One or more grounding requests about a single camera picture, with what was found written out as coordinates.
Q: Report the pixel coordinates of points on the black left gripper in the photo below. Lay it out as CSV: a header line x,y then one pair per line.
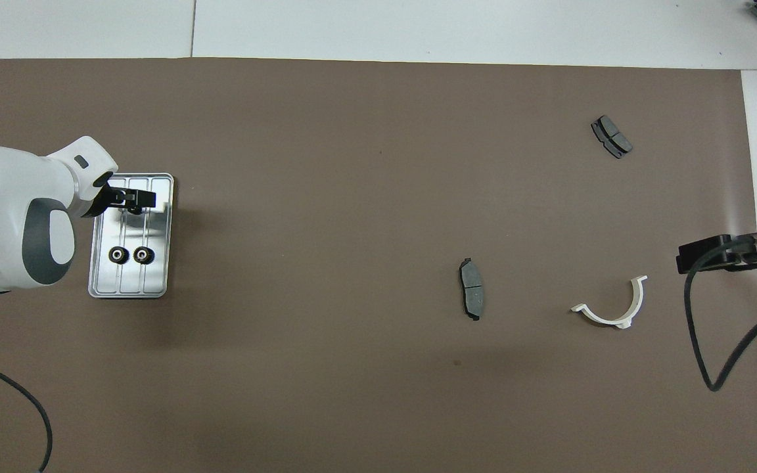
x,y
102,197

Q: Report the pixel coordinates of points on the white curved plastic bracket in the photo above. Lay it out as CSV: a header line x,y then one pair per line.
x,y
635,305

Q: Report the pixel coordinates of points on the silver metal tray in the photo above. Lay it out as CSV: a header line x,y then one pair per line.
x,y
155,279

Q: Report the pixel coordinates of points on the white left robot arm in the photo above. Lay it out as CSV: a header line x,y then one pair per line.
x,y
10,197

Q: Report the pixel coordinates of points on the short grey brake pad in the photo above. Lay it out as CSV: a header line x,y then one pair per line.
x,y
612,136

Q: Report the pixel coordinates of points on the long grey brake pad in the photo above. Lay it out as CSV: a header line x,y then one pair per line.
x,y
472,289

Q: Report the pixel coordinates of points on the brown table mat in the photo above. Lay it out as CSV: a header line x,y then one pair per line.
x,y
352,197

